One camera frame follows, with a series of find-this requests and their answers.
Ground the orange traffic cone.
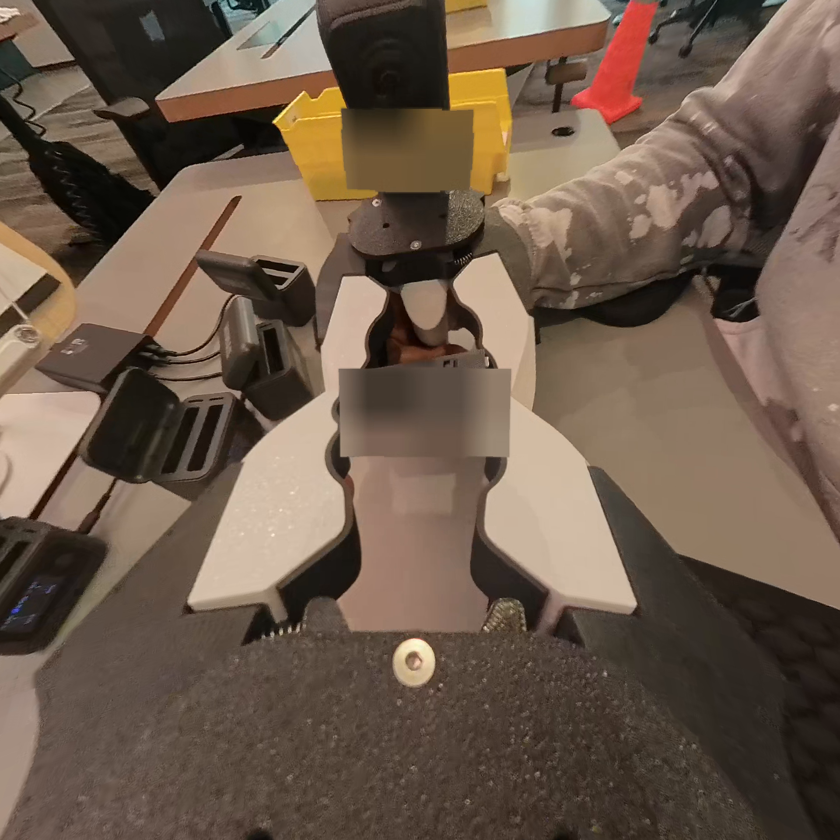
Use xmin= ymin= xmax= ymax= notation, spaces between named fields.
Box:
xmin=571 ymin=0 xmax=644 ymax=126

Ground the row of black office chairs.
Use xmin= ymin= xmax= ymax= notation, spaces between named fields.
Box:
xmin=646 ymin=0 xmax=772 ymax=59

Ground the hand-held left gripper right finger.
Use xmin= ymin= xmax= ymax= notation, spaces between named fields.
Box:
xmin=471 ymin=399 xmax=639 ymax=636

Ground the black power adapter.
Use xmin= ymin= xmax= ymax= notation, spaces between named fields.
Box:
xmin=36 ymin=323 xmax=158 ymax=393

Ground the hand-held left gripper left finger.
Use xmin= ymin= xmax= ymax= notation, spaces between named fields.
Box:
xmin=187 ymin=394 xmax=361 ymax=611

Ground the black battery charger case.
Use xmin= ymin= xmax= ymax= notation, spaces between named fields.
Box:
xmin=196 ymin=249 xmax=315 ymax=328
xmin=220 ymin=295 xmax=316 ymax=421
xmin=0 ymin=517 xmax=109 ymax=656
xmin=82 ymin=367 xmax=237 ymax=485

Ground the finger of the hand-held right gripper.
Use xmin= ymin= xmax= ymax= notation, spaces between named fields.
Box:
xmin=451 ymin=252 xmax=537 ymax=412
xmin=320 ymin=274 xmax=396 ymax=403

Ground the long wooden table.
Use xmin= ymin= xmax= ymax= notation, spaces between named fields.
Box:
xmin=155 ymin=0 xmax=608 ymax=123

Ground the small black bag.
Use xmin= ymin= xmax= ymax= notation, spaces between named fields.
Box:
xmin=29 ymin=141 xmax=156 ymax=242

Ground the person's right hand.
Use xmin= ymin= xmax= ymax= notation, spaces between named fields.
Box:
xmin=384 ymin=292 xmax=490 ymax=370

